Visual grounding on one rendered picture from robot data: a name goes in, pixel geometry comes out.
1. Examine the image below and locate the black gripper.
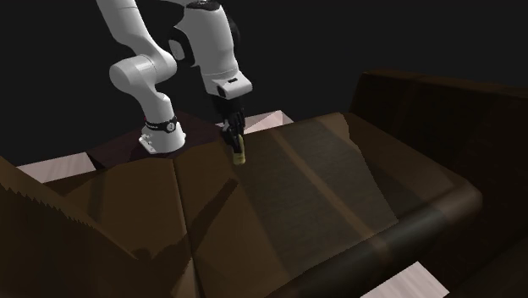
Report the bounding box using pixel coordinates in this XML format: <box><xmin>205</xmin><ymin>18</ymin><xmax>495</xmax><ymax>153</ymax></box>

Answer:
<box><xmin>211</xmin><ymin>94</ymin><xmax>245</xmax><ymax>155</ymax></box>

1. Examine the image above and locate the small yellow bottle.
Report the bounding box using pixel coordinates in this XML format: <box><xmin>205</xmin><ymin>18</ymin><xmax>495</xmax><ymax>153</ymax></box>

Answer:
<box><xmin>232</xmin><ymin>134</ymin><xmax>247</xmax><ymax>166</ymax></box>

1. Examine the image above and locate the dark robot stand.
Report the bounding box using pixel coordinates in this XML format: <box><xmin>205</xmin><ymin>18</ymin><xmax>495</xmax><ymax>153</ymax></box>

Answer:
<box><xmin>85</xmin><ymin>109</ymin><xmax>226</xmax><ymax>171</ymax></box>

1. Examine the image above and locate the brown sofa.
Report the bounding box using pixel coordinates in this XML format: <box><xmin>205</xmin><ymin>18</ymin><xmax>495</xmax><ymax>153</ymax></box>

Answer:
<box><xmin>0</xmin><ymin>68</ymin><xmax>528</xmax><ymax>298</ymax></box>

